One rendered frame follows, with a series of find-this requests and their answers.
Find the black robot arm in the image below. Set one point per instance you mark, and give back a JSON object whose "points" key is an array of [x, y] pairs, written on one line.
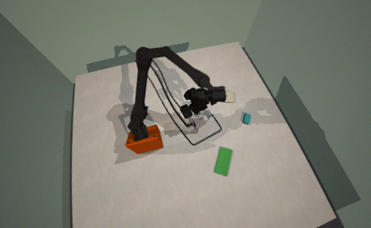
{"points": [[144, 58]]}

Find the green rectangular block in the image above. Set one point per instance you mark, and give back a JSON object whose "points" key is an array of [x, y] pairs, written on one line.
{"points": [[223, 161]]}

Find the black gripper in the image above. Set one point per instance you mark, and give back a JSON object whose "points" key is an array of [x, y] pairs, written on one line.
{"points": [[195, 107]]}

